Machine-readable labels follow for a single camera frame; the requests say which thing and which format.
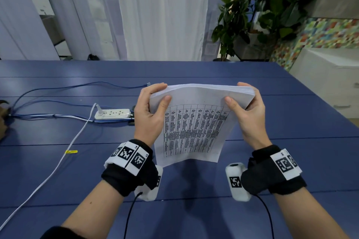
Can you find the person's right hand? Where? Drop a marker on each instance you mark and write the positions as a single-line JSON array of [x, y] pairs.
[[252, 124]]

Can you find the person's left hand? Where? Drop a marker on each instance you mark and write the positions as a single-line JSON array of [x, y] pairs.
[[147, 124]]

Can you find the gathered printed papers stack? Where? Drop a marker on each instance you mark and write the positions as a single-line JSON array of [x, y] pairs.
[[196, 129]]

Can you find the person's left forearm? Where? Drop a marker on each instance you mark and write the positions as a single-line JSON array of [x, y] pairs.
[[92, 210]]

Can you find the person's right forearm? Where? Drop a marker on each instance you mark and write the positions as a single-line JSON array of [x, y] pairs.
[[305, 213]]

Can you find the white power strip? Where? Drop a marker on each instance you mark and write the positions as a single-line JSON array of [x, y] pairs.
[[112, 113]]

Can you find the grey plant pot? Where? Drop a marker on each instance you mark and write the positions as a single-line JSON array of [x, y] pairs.
[[252, 48]]

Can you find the white drawer cabinet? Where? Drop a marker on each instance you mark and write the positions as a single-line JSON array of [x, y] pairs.
[[322, 84]]

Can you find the small black floor object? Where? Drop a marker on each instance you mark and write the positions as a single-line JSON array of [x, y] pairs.
[[93, 57]]

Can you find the white curtain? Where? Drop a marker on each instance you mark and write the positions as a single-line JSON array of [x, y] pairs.
[[162, 9]]

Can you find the colourful patterned panel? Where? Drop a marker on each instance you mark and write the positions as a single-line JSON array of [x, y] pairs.
[[328, 33]]

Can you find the large green potted plant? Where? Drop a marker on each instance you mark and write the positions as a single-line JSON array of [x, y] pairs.
[[280, 3]]

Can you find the black fleece sleeve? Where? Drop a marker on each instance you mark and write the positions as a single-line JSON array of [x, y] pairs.
[[61, 233]]

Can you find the brown rounded object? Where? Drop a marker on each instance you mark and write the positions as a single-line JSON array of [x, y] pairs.
[[3, 124]]

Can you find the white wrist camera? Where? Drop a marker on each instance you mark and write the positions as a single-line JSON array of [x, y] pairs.
[[150, 194], [237, 191]]

